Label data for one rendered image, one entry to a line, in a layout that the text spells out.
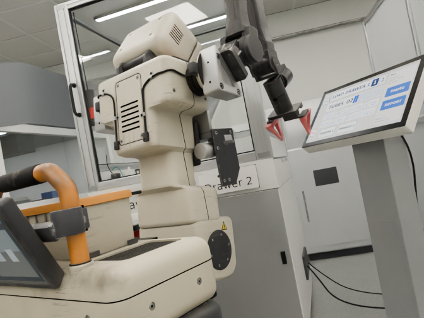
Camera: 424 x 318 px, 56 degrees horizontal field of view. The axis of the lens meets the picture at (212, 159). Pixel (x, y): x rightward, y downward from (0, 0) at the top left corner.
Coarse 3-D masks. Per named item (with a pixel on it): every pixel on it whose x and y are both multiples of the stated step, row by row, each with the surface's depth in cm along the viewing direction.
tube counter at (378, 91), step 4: (376, 88) 151; (380, 88) 149; (364, 92) 156; (368, 92) 154; (372, 92) 152; (376, 92) 150; (380, 92) 148; (356, 96) 159; (360, 96) 157; (364, 96) 155; (368, 96) 153; (372, 96) 151; (376, 96) 149; (348, 100) 163; (352, 100) 160; (356, 100) 158; (360, 100) 156; (348, 104) 161
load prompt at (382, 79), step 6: (378, 78) 154; (384, 78) 150; (360, 84) 162; (366, 84) 158; (372, 84) 155; (378, 84) 152; (342, 90) 171; (348, 90) 167; (354, 90) 163; (360, 90) 159; (336, 96) 172; (342, 96) 169
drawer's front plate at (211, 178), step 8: (240, 168) 189; (248, 168) 188; (200, 176) 195; (208, 176) 194; (216, 176) 193; (240, 176) 190; (248, 176) 189; (256, 176) 188; (200, 184) 195; (216, 184) 193; (240, 184) 190; (256, 184) 188; (224, 192) 192
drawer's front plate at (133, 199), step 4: (132, 188) 169; (136, 188) 169; (140, 188) 168; (132, 196) 169; (136, 196) 169; (132, 200) 169; (136, 200) 169; (132, 204) 169; (136, 204) 169; (136, 208) 169; (132, 212) 170; (136, 212) 169
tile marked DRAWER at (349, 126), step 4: (356, 120) 151; (340, 124) 158; (344, 124) 156; (348, 124) 154; (352, 124) 152; (340, 128) 157; (344, 128) 154; (348, 128) 152; (352, 128) 150; (336, 132) 157; (340, 132) 155
